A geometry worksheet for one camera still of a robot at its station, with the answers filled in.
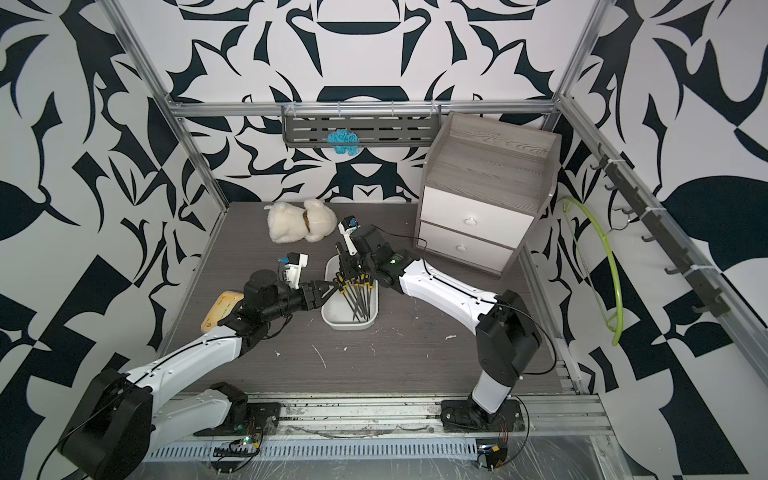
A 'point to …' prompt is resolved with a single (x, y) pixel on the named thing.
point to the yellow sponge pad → (220, 308)
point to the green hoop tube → (619, 327)
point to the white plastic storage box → (337, 314)
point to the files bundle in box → (358, 293)
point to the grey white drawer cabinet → (481, 183)
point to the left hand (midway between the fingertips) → (334, 281)
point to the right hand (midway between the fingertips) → (341, 253)
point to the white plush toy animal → (289, 223)
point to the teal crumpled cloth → (344, 136)
